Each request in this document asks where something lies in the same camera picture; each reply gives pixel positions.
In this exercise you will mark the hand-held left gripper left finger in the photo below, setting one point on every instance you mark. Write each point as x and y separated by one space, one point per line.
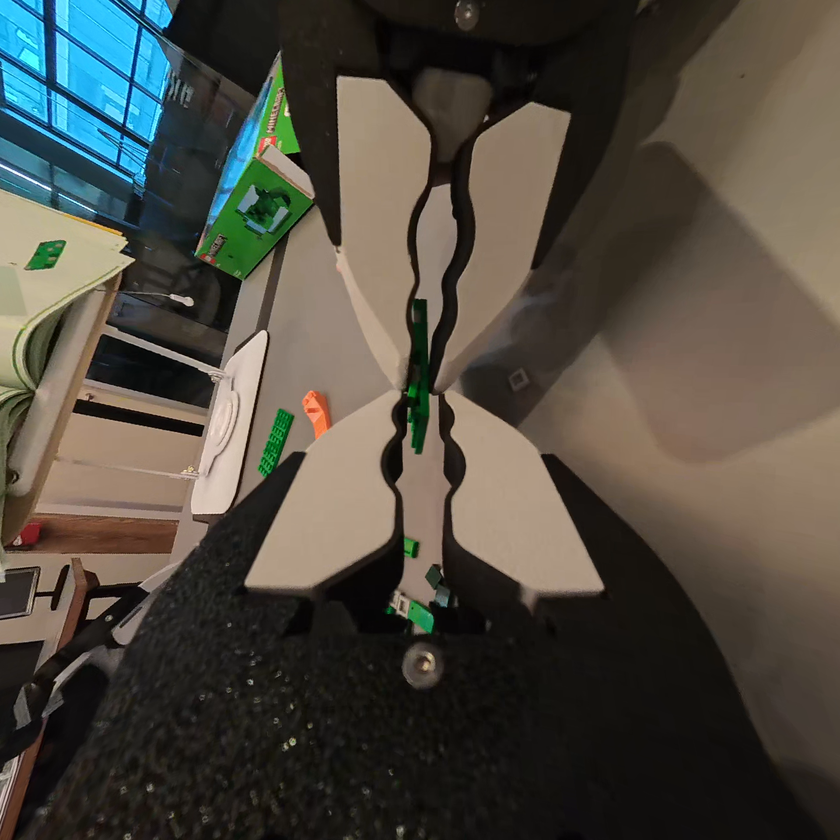
321 518

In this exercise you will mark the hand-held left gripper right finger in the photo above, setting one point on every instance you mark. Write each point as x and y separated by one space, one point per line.
525 525

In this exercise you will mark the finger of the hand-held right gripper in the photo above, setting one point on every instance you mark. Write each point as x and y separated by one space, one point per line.
512 197
374 197

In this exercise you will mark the pile of lego pieces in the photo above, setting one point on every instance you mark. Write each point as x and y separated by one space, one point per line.
420 613

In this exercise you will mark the green lego plate assembly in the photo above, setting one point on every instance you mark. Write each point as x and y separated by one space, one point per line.
418 407

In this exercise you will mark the green studded lego plate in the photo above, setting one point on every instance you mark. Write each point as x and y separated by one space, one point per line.
275 443

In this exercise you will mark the green lego box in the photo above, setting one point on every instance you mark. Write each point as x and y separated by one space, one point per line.
262 210

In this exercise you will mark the small grey lego tile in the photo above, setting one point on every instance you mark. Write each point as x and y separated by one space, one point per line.
520 380

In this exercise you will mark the black panel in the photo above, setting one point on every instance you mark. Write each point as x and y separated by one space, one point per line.
216 39

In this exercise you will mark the orange brick separator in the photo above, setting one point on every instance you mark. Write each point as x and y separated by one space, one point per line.
317 413

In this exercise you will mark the clear book stand white base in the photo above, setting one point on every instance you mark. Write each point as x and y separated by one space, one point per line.
229 420

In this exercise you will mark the wooden desk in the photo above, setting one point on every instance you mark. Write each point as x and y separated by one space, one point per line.
98 535

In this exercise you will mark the large window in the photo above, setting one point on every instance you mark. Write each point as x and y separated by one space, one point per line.
65 65

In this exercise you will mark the black and white device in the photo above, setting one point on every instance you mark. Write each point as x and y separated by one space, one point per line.
98 630

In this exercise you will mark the small red object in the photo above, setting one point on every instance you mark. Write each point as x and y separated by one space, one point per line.
29 533

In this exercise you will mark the small monitor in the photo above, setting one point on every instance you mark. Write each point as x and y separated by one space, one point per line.
16 594

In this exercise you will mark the open instruction booklet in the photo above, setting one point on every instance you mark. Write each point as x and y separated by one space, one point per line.
65 262

